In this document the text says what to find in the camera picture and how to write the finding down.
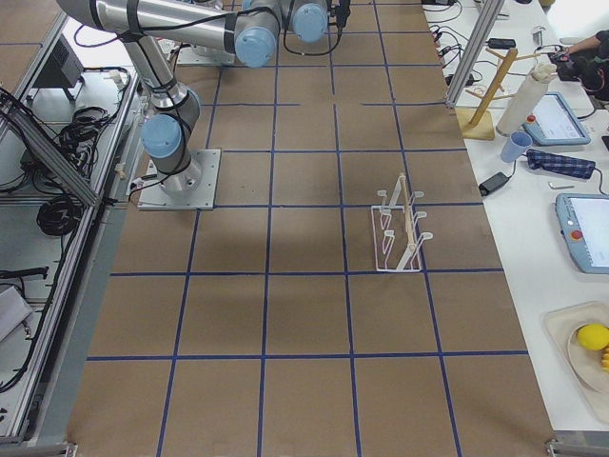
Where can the white wire cup rack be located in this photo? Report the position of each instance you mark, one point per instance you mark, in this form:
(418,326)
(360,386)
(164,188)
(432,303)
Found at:
(397,239)

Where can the aluminium frame post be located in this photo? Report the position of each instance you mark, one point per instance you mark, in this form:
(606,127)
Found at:
(487,17)

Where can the beige tray with fruit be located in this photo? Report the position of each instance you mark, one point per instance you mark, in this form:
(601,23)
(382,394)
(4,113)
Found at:
(562,326)

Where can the yellow lemon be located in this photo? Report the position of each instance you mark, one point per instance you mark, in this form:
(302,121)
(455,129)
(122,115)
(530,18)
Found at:
(593,336)

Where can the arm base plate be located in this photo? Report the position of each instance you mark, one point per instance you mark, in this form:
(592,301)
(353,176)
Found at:
(199,56)
(193,188)

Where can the wooden mug tree stand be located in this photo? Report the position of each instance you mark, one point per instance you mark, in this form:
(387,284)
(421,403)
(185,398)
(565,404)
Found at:
(477,123)

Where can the blue teach pendant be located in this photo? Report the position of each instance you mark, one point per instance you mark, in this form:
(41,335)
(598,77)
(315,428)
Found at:
(553,123)
(583,222)

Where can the blue cup on side table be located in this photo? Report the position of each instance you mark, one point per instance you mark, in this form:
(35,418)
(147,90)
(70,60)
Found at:
(518,143)

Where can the black power adapter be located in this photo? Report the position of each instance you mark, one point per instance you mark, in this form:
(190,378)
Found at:
(493,183)

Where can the blue checkered cloth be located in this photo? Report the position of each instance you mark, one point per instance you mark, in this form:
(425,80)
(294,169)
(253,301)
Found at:
(560,164)

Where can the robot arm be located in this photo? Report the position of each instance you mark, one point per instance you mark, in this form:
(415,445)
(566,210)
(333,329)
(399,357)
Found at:
(309,19)
(251,35)

